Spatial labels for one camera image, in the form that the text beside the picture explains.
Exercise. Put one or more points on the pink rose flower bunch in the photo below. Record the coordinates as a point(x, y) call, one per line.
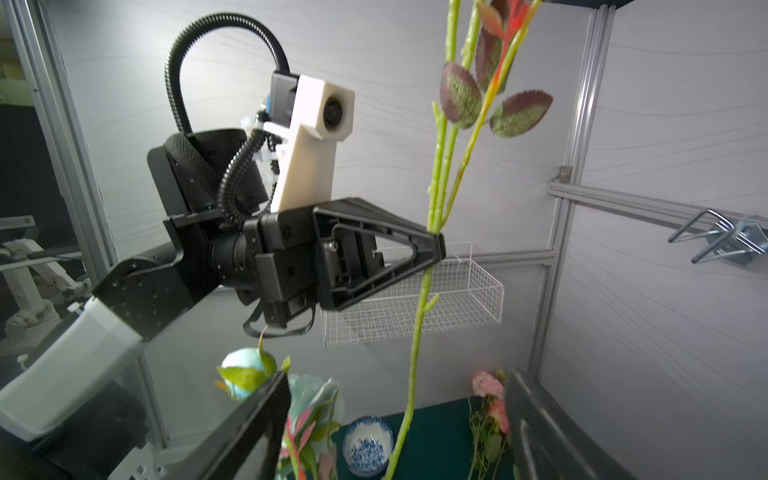
point(488, 423)

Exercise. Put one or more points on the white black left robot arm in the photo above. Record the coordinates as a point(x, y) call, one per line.
point(252, 211)

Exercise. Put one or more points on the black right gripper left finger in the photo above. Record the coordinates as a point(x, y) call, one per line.
point(248, 443)

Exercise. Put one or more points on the peach multi-bloom rose stem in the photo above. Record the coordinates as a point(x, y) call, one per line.
point(512, 32)

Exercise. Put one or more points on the metal hook clamp left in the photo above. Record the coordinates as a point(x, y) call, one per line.
point(739, 240)

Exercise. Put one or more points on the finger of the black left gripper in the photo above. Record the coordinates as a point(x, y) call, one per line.
point(362, 249)

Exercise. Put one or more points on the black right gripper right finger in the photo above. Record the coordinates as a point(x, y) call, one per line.
point(546, 442)

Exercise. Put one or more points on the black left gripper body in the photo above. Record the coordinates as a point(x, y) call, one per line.
point(279, 266)

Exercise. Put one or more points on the pale blue flower stem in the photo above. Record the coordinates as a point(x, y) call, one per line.
point(307, 450)

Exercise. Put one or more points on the aluminium crossbar rail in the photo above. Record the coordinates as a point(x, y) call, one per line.
point(662, 212)

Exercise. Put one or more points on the blue white ceramic bowl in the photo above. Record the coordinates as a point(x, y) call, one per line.
point(367, 446)

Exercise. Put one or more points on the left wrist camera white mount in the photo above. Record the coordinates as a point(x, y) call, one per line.
point(312, 116)

